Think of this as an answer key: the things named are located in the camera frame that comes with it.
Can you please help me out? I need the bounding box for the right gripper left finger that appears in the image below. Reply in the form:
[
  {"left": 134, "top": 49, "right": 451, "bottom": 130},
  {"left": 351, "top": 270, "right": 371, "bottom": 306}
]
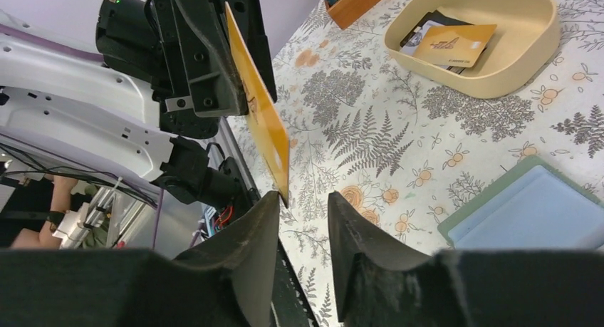
[{"left": 1, "top": 191, "right": 280, "bottom": 326}]

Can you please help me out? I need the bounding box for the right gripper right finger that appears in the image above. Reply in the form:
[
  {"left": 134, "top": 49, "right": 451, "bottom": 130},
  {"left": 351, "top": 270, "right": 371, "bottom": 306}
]
[{"left": 328, "top": 192, "right": 603, "bottom": 326}]

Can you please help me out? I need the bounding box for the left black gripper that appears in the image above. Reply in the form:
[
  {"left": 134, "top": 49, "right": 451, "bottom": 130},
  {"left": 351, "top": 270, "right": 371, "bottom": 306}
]
[{"left": 95, "top": 0, "right": 277, "bottom": 139}]

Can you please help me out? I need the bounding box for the green card holder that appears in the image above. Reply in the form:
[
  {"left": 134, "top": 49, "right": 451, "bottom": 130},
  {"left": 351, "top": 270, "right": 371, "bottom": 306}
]
[{"left": 438, "top": 156, "right": 603, "bottom": 251}]

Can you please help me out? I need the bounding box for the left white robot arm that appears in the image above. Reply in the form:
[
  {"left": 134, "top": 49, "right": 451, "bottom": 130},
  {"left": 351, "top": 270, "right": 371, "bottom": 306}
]
[{"left": 1, "top": 0, "right": 275, "bottom": 208}]

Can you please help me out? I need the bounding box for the orange compartment tray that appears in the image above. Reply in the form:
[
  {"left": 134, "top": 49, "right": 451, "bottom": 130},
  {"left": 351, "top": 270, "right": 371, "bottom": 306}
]
[{"left": 318, "top": 0, "right": 400, "bottom": 31}]

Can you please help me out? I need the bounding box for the floral table mat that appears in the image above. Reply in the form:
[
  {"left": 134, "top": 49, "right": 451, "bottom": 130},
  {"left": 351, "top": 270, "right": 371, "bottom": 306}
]
[{"left": 273, "top": 0, "right": 603, "bottom": 326}]

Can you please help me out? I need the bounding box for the person in black shirt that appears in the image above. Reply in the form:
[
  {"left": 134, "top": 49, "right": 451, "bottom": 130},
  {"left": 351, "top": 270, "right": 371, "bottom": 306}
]
[{"left": 1, "top": 175, "right": 78, "bottom": 249}]

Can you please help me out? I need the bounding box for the beige oval tray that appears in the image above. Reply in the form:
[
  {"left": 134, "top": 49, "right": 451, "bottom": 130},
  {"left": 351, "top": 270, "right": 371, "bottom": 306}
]
[{"left": 384, "top": 0, "right": 561, "bottom": 99}]

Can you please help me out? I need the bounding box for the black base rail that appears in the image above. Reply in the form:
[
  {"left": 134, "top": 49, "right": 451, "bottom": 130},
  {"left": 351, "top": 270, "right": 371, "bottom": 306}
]
[{"left": 220, "top": 118, "right": 318, "bottom": 327}]

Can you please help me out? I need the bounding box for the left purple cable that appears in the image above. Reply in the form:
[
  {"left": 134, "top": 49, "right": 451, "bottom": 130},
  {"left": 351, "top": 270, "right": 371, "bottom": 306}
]
[{"left": 150, "top": 187, "right": 166, "bottom": 250}]

